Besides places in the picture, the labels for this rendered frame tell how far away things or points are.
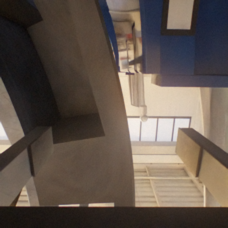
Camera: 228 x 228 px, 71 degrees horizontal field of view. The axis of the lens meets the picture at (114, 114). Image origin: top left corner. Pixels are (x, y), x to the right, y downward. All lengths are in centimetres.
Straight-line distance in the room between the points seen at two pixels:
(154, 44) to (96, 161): 20
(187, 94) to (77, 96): 990
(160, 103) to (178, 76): 953
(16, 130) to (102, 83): 16
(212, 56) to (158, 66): 10
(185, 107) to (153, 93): 212
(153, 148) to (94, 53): 965
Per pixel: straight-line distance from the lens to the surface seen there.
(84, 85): 42
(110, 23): 220
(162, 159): 1033
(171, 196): 970
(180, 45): 26
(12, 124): 30
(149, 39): 25
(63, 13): 45
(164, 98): 979
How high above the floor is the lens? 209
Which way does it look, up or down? 15 degrees up
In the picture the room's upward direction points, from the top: 179 degrees counter-clockwise
